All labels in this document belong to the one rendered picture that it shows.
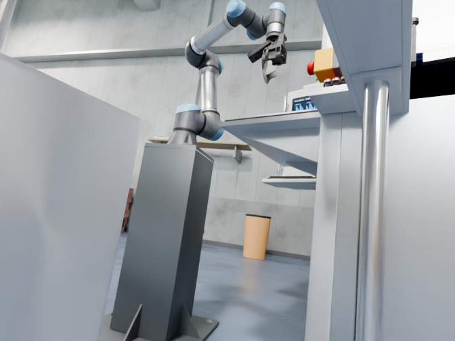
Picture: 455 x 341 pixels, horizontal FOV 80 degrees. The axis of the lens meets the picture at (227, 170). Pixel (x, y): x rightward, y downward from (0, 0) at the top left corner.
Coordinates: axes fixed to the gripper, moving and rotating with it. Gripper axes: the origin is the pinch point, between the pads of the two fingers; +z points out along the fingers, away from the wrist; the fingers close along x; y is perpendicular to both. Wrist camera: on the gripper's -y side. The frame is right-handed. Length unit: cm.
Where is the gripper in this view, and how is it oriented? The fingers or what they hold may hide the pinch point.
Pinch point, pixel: (265, 80)
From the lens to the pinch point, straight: 122.1
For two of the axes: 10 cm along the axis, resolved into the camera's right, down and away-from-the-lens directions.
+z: -1.3, 9.8, -1.8
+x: 5.3, 2.2, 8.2
